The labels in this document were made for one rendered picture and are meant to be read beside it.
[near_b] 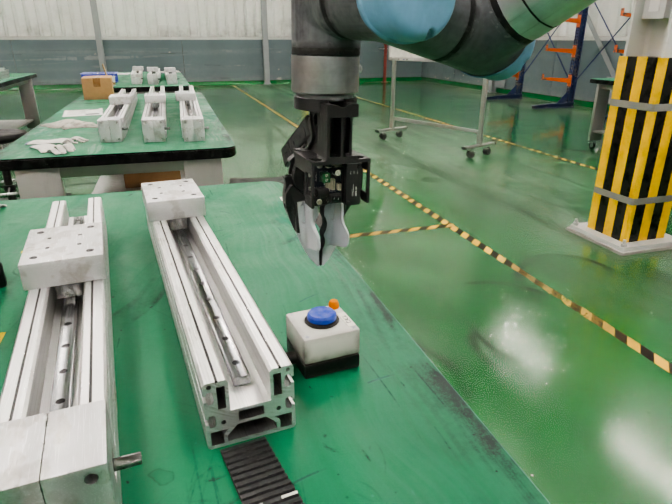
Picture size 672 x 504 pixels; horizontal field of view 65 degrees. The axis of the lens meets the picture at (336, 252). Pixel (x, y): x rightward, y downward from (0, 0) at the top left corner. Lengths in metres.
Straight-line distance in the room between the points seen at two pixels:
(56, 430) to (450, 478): 0.38
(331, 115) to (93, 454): 0.39
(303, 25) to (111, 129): 1.99
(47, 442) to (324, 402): 0.31
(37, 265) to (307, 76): 0.48
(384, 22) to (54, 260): 0.57
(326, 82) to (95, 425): 0.40
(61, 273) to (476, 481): 0.62
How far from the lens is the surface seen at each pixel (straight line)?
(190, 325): 0.69
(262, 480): 0.58
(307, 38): 0.59
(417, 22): 0.49
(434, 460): 0.62
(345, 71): 0.59
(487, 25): 0.57
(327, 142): 0.58
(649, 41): 3.78
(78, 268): 0.86
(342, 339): 0.71
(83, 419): 0.56
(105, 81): 4.40
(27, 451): 0.54
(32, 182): 2.45
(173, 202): 1.09
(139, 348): 0.83
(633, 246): 3.64
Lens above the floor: 1.20
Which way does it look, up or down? 22 degrees down
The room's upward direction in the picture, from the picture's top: straight up
